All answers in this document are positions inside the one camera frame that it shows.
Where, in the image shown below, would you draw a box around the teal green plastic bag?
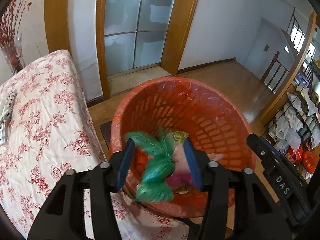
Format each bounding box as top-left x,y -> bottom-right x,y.
126,129 -> 176,203

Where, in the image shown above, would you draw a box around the pink plastic bag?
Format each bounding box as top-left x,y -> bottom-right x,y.
166,171 -> 194,190

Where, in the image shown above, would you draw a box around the metal storage rack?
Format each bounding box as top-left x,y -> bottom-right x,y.
267,81 -> 319,181

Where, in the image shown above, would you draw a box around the floral pink tablecloth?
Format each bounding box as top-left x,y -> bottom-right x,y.
0,49 -> 190,240

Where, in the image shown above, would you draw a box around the orange lined laundry basket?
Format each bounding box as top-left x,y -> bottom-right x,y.
108,76 -> 258,218

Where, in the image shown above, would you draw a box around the wooden stair railing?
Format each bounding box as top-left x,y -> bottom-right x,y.
260,51 -> 289,94

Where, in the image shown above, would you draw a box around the glass vase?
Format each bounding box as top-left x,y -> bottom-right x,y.
2,33 -> 25,75

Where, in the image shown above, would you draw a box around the red berry branches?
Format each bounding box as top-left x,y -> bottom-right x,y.
0,0 -> 33,61

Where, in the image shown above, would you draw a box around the frosted glass door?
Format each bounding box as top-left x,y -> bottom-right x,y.
104,0 -> 175,76

